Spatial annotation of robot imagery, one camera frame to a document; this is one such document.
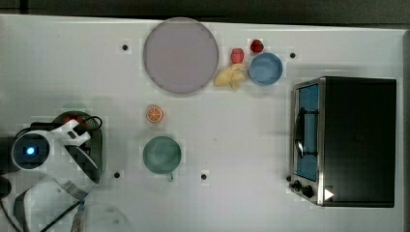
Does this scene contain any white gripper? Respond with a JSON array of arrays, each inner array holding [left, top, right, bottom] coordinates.
[[52, 120, 91, 146]]

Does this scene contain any red plush ketchup bottle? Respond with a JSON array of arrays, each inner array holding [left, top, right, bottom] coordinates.
[[63, 112, 89, 129]]

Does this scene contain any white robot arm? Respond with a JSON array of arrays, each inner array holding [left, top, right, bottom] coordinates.
[[5, 117, 103, 232]]

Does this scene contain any orange slice toy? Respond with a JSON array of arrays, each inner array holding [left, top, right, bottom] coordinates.
[[146, 105, 164, 124]]

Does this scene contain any green cup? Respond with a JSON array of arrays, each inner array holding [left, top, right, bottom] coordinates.
[[143, 136, 182, 183]]

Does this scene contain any lavender round plate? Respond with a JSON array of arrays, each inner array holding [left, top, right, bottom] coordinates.
[[143, 17, 219, 94]]

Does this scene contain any yellow plush banana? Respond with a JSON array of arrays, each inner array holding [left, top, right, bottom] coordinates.
[[214, 63, 247, 91]]

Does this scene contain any pink plush fruit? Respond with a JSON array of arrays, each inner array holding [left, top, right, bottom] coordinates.
[[231, 48, 245, 64]]

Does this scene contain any blue bowl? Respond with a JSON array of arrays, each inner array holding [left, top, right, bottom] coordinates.
[[249, 52, 283, 86]]

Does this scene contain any red plush strawberry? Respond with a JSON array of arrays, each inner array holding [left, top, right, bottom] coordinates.
[[250, 40, 264, 53]]

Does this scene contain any stainless steel toaster oven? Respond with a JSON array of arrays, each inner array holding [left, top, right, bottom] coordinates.
[[286, 76, 396, 208]]

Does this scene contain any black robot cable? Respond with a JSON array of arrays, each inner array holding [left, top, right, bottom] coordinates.
[[38, 115, 104, 232]]

